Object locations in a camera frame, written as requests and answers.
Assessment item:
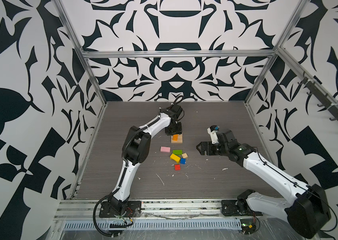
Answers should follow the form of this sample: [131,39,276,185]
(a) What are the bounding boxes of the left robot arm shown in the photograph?
[107,104,183,215]

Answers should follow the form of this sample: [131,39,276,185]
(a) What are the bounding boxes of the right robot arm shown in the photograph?
[196,125,331,239]

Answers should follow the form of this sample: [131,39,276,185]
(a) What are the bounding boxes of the green wood block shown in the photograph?
[172,150,183,155]

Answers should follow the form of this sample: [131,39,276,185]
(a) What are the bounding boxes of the yellow wood block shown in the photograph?
[170,154,181,164]

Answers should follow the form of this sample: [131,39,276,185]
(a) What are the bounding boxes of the pink wood block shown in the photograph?
[160,146,171,153]

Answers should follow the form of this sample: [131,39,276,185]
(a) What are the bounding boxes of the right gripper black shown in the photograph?
[195,141,230,158]

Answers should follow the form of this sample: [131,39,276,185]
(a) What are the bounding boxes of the black hook rail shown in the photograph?
[298,71,338,122]

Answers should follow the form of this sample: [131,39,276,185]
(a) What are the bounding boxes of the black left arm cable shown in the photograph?
[92,191,134,238]

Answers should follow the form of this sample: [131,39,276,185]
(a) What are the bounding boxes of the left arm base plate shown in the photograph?
[99,201,142,218]

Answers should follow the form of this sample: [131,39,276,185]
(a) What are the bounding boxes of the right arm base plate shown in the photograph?
[221,200,263,217]

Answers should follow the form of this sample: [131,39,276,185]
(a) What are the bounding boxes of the small green circuit board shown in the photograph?
[240,218,260,235]

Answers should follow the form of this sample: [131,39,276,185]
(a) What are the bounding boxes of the white cable duct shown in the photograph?
[62,218,243,231]

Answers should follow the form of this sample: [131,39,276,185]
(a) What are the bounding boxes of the natural wood block front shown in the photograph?
[171,139,183,144]

